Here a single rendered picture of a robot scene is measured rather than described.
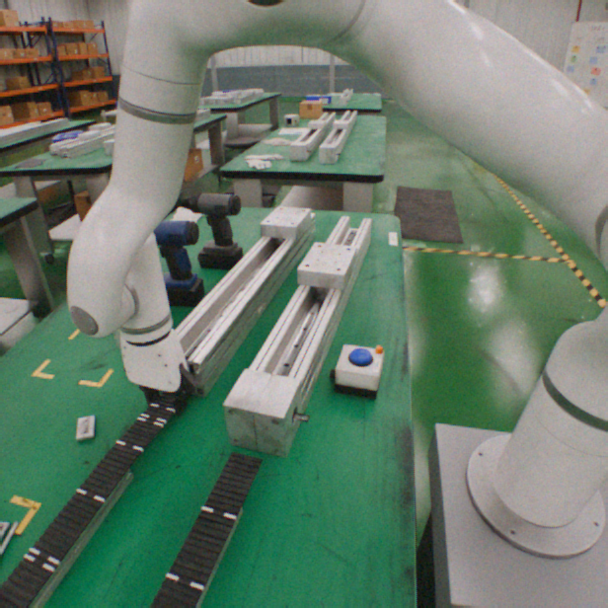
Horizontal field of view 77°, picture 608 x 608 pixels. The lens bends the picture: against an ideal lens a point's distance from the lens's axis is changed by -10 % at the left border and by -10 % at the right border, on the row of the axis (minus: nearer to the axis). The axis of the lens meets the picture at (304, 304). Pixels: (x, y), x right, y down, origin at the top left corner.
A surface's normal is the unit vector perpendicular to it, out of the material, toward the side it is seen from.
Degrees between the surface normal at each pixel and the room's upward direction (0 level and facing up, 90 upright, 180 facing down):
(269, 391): 0
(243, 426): 90
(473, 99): 92
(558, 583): 4
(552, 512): 89
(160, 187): 108
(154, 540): 0
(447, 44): 62
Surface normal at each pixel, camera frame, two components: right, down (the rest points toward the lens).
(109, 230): 0.05, -0.20
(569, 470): -0.48, 0.44
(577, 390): -0.87, 0.22
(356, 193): -0.18, 0.52
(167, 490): -0.01, -0.85
